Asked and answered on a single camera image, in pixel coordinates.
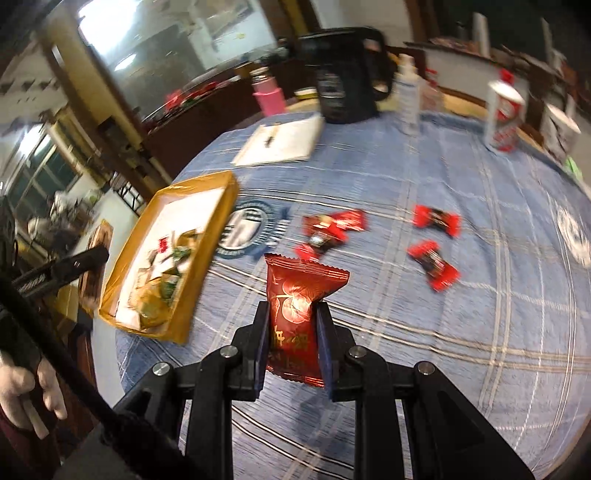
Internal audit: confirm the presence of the white paper cup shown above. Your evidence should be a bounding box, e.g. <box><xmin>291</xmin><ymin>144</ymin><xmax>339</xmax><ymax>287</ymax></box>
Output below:
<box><xmin>542</xmin><ymin>103</ymin><xmax>583</xmax><ymax>163</ymax></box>

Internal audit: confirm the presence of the yellow bread packet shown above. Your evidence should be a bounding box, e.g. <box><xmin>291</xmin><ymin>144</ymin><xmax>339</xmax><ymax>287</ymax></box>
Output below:
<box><xmin>130</xmin><ymin>281</ymin><xmax>185</xmax><ymax>330</ymax></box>

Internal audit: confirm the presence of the blue checked tablecloth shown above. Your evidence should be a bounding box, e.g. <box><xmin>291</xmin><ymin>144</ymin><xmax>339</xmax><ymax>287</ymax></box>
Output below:
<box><xmin>90</xmin><ymin>108</ymin><xmax>591</xmax><ymax>480</ymax></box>

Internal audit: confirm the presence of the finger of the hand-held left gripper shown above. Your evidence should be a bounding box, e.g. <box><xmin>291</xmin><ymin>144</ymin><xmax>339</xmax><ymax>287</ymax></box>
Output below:
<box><xmin>13</xmin><ymin>246</ymin><xmax>110</xmax><ymax>296</ymax></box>

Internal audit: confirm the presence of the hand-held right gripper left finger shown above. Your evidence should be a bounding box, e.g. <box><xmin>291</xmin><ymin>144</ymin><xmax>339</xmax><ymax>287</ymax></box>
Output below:
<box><xmin>113</xmin><ymin>302</ymin><xmax>271</xmax><ymax>480</ymax></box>

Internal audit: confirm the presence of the beige cracker packet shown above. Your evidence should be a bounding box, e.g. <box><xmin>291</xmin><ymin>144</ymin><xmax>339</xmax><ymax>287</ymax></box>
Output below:
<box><xmin>134</xmin><ymin>240</ymin><xmax>178</xmax><ymax>287</ymax></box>

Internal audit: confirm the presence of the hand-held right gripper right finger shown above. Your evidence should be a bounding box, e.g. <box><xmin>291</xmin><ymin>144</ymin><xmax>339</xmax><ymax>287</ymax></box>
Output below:
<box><xmin>318</xmin><ymin>304</ymin><xmax>533</xmax><ymax>480</ymax></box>

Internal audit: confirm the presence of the small red white jar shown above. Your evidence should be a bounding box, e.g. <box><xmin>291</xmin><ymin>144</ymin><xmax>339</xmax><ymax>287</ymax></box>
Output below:
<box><xmin>420</xmin><ymin>69</ymin><xmax>445</xmax><ymax>112</ymax></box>

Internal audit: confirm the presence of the dark red snack packet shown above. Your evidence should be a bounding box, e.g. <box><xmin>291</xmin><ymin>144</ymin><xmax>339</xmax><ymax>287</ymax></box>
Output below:
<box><xmin>264</xmin><ymin>253</ymin><xmax>350</xmax><ymax>387</ymax></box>

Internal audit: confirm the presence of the white red liquor bottle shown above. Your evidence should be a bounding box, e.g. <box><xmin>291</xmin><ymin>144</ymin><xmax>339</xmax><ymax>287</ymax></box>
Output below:
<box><xmin>484</xmin><ymin>69</ymin><xmax>527</xmax><ymax>154</ymax></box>

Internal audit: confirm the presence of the person's left hand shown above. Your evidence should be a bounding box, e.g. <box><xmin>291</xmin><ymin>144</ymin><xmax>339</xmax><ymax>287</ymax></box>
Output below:
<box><xmin>0</xmin><ymin>353</ymin><xmax>68</xmax><ymax>440</ymax></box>

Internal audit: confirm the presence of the clear spray bottle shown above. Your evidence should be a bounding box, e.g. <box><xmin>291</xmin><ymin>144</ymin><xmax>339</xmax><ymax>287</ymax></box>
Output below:
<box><xmin>394</xmin><ymin>54</ymin><xmax>422</xmax><ymax>136</ymax></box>

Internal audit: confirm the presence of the black electric kettle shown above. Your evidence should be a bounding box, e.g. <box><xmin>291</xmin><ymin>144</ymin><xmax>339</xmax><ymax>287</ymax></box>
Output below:
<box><xmin>297</xmin><ymin>27</ymin><xmax>392</xmax><ymax>124</ymax></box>

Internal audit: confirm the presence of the white notebook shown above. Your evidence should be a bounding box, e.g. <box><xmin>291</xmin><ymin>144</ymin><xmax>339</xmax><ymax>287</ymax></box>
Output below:
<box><xmin>231</xmin><ymin>114</ymin><xmax>325</xmax><ymax>168</ymax></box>

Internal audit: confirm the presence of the black cable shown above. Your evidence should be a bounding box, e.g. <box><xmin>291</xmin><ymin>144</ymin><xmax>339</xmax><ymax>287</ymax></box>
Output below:
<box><xmin>0</xmin><ymin>271</ymin><xmax>204</xmax><ymax>480</ymax></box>

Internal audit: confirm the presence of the red black wrapped candy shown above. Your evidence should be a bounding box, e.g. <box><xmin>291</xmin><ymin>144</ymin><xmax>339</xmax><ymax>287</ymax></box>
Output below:
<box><xmin>412</xmin><ymin>204</ymin><xmax>462</xmax><ymax>239</ymax></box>
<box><xmin>294</xmin><ymin>230</ymin><xmax>348</xmax><ymax>262</ymax></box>
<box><xmin>407</xmin><ymin>239</ymin><xmax>461</xmax><ymax>292</ymax></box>

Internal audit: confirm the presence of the pink bottle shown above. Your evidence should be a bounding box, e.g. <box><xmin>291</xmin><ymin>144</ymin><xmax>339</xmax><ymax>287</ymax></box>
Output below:
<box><xmin>250</xmin><ymin>67</ymin><xmax>286</xmax><ymax>117</ymax></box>

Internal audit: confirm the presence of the long red snack packet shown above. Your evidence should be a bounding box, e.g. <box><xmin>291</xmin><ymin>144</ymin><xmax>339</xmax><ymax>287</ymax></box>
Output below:
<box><xmin>302</xmin><ymin>209</ymin><xmax>370</xmax><ymax>237</ymax></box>

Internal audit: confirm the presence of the gold cardboard box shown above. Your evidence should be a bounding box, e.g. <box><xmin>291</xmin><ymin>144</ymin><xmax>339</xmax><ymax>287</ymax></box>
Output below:
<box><xmin>98</xmin><ymin>170</ymin><xmax>240</xmax><ymax>345</ymax></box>

